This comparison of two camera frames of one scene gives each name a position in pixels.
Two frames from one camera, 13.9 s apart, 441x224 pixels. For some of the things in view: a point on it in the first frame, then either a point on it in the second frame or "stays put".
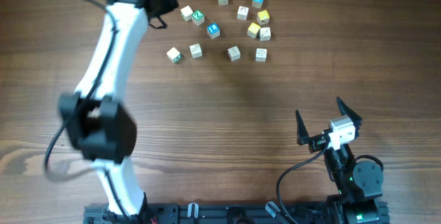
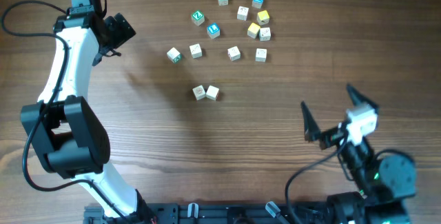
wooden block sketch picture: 264,34 stays put
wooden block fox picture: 196,51 stays put
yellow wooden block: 253,30 stays put
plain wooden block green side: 186,13 -> 212,92
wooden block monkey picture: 242,12 stays put
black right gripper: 317,142 -> 312,134
